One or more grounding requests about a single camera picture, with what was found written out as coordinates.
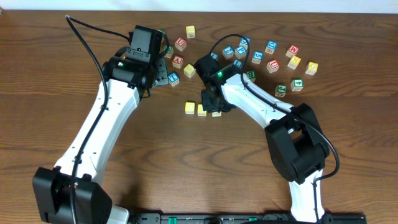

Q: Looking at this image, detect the red M block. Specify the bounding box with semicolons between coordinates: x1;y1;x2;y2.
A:
285;45;299;58

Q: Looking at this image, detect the yellow S block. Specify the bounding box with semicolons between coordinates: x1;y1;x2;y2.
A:
183;63;196;78

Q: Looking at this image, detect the red U block left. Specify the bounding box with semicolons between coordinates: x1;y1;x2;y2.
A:
175;37;187;52

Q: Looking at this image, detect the blue L block left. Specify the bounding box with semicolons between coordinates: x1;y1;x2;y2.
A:
210;52;219;61

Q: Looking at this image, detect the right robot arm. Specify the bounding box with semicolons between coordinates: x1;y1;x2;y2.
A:
194;63;330;223

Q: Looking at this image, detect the red U block right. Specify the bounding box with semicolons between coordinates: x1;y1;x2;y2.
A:
266;60;280;73

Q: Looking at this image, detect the green B block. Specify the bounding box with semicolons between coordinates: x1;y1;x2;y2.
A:
246;71;256;82

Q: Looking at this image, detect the blue D block left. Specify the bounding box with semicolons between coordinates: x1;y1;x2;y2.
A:
239;37;251;49

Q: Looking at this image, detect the yellow C block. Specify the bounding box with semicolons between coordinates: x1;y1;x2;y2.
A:
185;102;195;114

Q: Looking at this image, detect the blue T block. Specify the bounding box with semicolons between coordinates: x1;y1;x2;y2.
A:
167;72;180;86

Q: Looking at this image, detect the blue l block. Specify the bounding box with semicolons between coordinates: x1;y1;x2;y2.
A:
233;59;243;69
210;52;219;61

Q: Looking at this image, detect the red u block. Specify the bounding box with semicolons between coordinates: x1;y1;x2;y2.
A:
266;60;280;73
175;37;187;52

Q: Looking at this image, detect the blue P block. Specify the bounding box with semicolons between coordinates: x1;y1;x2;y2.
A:
234;46;247;60

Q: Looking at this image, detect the yellow K block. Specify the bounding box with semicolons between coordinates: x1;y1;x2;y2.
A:
287;55;301;70

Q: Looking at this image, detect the yellow G block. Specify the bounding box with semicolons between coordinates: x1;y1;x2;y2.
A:
305;62;318;75

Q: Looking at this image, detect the green R block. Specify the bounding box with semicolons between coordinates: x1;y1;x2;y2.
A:
211;111;222;117

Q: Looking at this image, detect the blue 2 block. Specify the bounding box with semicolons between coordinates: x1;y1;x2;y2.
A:
222;45;234;60

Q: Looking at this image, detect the green 4 block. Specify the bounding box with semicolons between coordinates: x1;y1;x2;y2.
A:
290;78;304;91

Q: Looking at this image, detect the green Z block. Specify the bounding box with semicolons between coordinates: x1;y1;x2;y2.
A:
165;46;174;58

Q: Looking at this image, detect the left black cable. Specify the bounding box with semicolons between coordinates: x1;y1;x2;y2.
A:
64;14;170;224

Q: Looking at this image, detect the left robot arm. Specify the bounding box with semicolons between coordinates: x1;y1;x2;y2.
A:
32;56;167;223

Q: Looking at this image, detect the right black cable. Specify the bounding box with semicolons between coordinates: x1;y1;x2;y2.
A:
208;33;341;223

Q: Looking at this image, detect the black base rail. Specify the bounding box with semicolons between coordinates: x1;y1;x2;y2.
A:
127;213;367;224

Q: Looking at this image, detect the red A block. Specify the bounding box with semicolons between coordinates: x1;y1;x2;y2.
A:
172;55;183;69

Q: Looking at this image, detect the yellow O block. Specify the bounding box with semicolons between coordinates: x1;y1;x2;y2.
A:
197;104;207;116

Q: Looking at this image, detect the green J block bottom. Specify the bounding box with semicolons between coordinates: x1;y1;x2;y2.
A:
275;84;287;97

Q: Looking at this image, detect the blue D block right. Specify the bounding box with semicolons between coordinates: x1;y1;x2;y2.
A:
265;40;277;55

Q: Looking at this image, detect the blue L block right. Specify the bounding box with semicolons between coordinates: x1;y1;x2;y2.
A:
233;59;243;69

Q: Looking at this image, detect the blue d block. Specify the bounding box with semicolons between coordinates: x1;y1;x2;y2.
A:
239;37;251;49
265;40;277;55

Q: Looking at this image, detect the black cable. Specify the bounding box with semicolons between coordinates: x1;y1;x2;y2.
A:
208;33;341;223
64;14;170;224

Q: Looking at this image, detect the blue 5 block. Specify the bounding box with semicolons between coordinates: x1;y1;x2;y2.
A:
251;50;264;65

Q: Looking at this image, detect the yellow block top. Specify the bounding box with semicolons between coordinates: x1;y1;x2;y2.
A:
186;26;196;39

